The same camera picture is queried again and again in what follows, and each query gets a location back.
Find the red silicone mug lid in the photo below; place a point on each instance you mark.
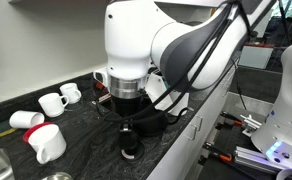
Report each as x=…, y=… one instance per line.
x=32, y=130

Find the yellow green sponge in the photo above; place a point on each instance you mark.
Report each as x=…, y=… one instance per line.
x=2, y=129

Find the metal strainer funnel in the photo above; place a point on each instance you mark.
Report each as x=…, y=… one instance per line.
x=56, y=176

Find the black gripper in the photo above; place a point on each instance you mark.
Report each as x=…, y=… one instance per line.
x=127, y=106

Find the aluminium extrusion bar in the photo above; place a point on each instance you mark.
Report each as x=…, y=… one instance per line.
x=252, y=160

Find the white base cabinet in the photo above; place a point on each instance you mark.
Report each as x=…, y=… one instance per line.
x=186, y=156

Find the striped metal strip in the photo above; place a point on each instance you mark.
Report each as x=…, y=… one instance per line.
x=104, y=97

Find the black orange clamp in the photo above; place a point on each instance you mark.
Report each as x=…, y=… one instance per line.
x=217, y=154
x=231, y=118

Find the white ceramic mug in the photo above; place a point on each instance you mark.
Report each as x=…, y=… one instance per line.
x=52, y=104
x=70, y=92
x=26, y=119

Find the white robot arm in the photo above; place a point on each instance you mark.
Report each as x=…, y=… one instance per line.
x=136, y=40

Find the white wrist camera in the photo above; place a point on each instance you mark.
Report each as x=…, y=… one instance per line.
x=156, y=89

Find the large white mug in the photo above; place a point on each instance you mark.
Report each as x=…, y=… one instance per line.
x=47, y=145

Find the metal bracket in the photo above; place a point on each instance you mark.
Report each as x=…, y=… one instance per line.
x=251, y=124

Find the black perforated cart top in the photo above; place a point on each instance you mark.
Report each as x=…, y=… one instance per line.
x=229, y=140

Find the white upper wall cabinet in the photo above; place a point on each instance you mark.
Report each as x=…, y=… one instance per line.
x=52, y=1

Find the white box red top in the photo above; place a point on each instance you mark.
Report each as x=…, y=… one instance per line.
x=257, y=55

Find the black gooseneck kettle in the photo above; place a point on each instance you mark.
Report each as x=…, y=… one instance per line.
x=156, y=123

